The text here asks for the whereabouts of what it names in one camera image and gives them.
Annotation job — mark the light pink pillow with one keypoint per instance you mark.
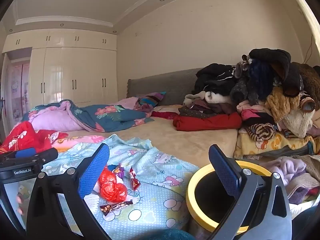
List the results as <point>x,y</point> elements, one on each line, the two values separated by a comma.
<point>127,103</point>

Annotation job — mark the yellow fuzzy garment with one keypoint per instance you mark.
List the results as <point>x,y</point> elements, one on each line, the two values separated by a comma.
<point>277,102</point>

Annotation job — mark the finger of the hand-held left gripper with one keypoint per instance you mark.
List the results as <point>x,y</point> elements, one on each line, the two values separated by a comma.
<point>48,155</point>
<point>25,152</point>

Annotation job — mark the brown striped knit garment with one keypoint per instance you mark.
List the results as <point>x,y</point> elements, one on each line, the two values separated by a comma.
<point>261,131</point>

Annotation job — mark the cream fleece garment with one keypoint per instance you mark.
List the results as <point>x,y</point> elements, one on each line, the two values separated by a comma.
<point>300,122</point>

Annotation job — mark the yellow-rimmed black trash bin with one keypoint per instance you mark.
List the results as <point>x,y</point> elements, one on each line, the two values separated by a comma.
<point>192,195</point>

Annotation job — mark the red floral cloth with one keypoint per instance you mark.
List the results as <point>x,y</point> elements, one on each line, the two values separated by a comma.
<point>22,135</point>

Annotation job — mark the crimson cloth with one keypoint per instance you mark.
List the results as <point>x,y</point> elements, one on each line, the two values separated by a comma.
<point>162,115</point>

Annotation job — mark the striped pillow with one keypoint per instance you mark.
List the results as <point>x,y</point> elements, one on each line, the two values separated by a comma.
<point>150,98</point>

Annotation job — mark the brown folded clothes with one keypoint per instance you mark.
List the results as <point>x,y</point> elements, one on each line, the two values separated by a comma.
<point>205,108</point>

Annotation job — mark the purple cloth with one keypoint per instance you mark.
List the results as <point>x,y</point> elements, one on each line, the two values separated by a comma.
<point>297,196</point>

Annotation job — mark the red folded cloth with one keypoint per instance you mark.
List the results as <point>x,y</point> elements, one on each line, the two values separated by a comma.
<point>207,123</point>

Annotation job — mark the grey knit garment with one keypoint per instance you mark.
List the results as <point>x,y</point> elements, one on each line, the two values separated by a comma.
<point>238,90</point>

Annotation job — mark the brown snack bar wrapper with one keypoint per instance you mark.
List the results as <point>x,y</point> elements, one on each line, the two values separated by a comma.
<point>112,207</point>

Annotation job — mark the person's left hand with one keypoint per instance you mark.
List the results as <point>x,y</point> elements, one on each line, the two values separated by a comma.
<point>19,202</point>

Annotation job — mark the beige bed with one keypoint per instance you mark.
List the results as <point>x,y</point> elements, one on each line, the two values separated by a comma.
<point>175,140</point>

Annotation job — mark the red candy wrapper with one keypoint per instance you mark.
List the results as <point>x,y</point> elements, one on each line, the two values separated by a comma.
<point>135,182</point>

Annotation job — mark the lavender and beige sweaters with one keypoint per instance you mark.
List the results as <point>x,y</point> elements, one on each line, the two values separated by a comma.
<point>300,182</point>

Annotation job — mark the grey bed headboard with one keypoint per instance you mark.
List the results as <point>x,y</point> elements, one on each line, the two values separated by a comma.
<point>170,85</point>

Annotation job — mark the pink garment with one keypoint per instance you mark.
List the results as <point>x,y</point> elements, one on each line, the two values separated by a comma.
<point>250,111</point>

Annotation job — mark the pink printed door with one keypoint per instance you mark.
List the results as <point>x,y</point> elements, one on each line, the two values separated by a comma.
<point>17,87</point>

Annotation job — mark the black jacket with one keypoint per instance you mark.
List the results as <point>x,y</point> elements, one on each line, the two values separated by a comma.
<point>215,77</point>

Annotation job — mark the red plastic bag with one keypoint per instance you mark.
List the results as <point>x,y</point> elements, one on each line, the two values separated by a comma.
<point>110,187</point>

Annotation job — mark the pink printed blanket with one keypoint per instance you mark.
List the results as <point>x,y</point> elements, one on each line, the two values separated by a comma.
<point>82,140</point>

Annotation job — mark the light blue printed sheet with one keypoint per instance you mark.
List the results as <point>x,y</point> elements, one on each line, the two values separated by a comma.
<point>155,187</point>

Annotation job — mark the blue floral quilt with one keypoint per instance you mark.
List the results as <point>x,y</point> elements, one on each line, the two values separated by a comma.
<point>110,115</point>

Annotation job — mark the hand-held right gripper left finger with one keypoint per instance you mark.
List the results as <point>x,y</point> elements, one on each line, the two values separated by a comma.
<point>93,172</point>

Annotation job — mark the cream wardrobe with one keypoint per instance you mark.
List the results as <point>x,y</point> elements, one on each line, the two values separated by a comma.
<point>82,67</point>

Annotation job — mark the dark blue fuzzy garment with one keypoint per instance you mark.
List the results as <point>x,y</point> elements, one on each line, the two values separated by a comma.
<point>260,77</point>

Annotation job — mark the black knit garment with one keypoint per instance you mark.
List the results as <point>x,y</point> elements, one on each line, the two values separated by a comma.
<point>275,57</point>

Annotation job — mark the brown fur garment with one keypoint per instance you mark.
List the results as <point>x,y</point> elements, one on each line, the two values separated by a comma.
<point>310,80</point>

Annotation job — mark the white fleece garment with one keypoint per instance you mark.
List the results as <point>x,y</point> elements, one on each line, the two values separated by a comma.
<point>215,97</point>

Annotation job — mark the purple candy wrapper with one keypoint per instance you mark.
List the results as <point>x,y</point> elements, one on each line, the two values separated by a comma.
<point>119,172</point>

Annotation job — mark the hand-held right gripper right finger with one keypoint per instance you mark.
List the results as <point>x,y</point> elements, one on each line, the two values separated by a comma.
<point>225,172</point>

